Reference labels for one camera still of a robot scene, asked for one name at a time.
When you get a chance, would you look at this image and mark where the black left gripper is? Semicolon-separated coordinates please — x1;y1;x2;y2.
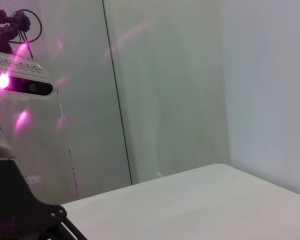
0;157;89;240

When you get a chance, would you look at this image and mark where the black articulated teleoperation device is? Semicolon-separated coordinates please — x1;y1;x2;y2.
0;9;44;60

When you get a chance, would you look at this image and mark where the small white panel latch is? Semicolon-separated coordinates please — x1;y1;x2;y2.
26;174;44;185

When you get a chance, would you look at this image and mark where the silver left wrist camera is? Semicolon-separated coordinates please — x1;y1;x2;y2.
0;49;59;101

